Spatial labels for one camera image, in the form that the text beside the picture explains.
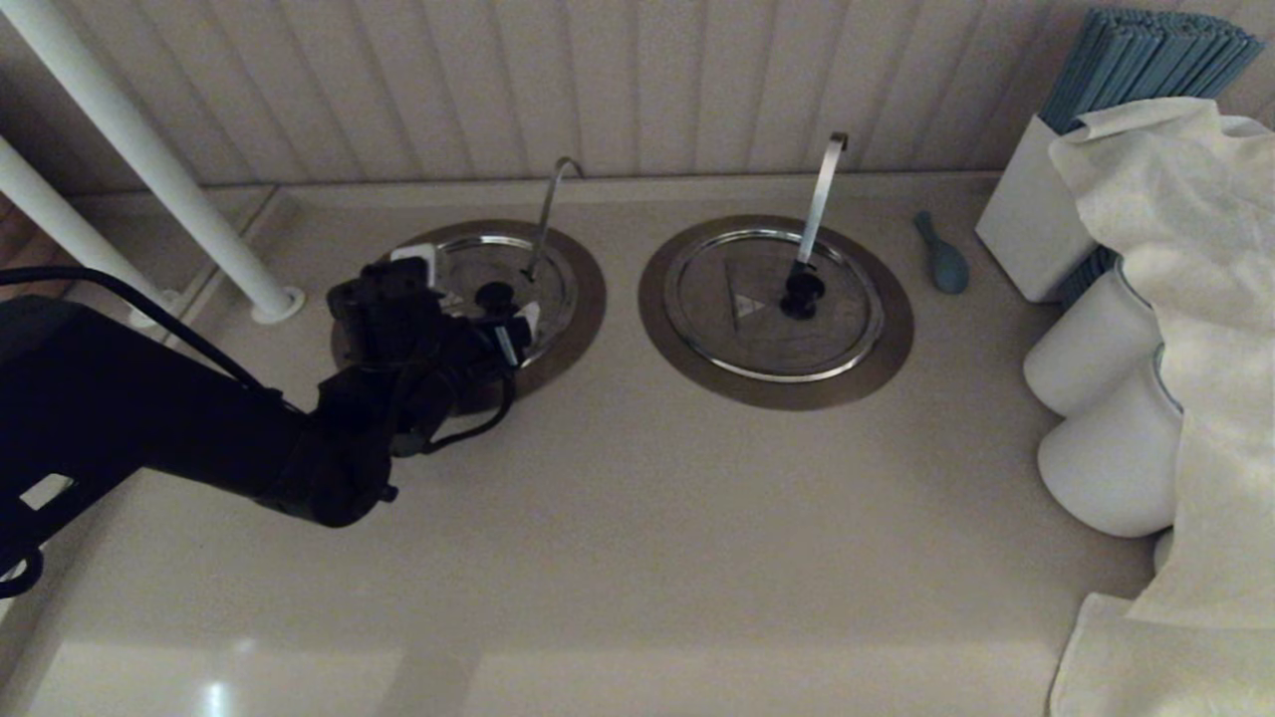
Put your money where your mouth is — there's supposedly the steel lid with black knob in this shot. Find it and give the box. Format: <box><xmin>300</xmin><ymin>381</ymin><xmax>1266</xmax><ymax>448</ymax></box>
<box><xmin>663</xmin><ymin>228</ymin><xmax>886</xmax><ymax>383</ymax></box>
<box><xmin>428</xmin><ymin>234</ymin><xmax>579</xmax><ymax>371</ymax></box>

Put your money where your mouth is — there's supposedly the small blue plastic spoon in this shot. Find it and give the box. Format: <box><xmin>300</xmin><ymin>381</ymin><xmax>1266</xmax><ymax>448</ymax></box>
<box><xmin>913</xmin><ymin>210</ymin><xmax>970</xmax><ymax>296</ymax></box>

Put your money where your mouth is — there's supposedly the long white metal pole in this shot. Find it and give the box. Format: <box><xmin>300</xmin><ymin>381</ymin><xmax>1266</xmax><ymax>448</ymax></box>
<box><xmin>0</xmin><ymin>0</ymin><xmax>306</xmax><ymax>326</ymax></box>

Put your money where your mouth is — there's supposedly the short white metal pole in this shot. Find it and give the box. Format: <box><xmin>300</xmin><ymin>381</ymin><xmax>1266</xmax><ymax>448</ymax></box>
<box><xmin>0</xmin><ymin>134</ymin><xmax>185</xmax><ymax>328</ymax></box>

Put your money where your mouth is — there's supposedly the brown wooden board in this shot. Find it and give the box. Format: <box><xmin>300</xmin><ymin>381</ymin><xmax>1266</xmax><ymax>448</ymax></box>
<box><xmin>0</xmin><ymin>194</ymin><xmax>81</xmax><ymax>300</ymax></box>

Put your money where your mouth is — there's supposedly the white square holder box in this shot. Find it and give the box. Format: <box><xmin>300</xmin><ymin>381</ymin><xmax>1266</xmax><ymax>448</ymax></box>
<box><xmin>974</xmin><ymin>115</ymin><xmax>1097</xmax><ymax>304</ymax></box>

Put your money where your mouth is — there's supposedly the white paper cup stack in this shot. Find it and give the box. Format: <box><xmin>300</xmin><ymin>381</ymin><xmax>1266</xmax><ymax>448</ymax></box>
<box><xmin>1036</xmin><ymin>344</ymin><xmax>1186</xmax><ymax>539</ymax></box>
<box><xmin>1023</xmin><ymin>261</ymin><xmax>1164</xmax><ymax>417</ymax></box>

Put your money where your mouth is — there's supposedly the blue ribbed item behind cups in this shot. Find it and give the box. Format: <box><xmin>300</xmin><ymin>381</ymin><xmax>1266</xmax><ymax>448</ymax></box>
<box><xmin>1056</xmin><ymin>244</ymin><xmax>1119</xmax><ymax>310</ymax></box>

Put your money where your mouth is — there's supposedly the bundle of blue sticks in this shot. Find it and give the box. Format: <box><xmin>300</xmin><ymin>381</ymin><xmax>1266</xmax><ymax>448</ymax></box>
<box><xmin>1038</xmin><ymin>8</ymin><xmax>1266</xmax><ymax>135</ymax></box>

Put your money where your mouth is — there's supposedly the white cotton cloth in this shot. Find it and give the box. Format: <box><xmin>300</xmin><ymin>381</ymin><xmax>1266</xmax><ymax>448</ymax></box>
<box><xmin>1048</xmin><ymin>97</ymin><xmax>1275</xmax><ymax>717</ymax></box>

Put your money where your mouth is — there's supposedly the thin black wrist camera cable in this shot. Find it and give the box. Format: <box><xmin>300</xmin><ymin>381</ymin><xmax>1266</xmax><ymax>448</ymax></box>
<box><xmin>423</xmin><ymin>373</ymin><xmax>519</xmax><ymax>455</ymax></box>

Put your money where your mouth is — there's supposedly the brown ring around pot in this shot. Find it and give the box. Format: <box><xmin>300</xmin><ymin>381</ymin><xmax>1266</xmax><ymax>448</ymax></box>
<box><xmin>331</xmin><ymin>219</ymin><xmax>607</xmax><ymax>414</ymax></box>
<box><xmin>637</xmin><ymin>214</ymin><xmax>914</xmax><ymax>411</ymax></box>

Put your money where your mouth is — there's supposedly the long black arm cable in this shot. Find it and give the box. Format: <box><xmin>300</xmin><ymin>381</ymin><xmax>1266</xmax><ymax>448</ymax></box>
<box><xmin>0</xmin><ymin>266</ymin><xmax>300</xmax><ymax>414</ymax></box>

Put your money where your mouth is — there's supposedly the short black cable loop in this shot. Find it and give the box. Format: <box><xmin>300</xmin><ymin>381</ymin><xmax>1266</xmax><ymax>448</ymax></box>
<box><xmin>0</xmin><ymin>546</ymin><xmax>46</xmax><ymax>600</ymax></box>

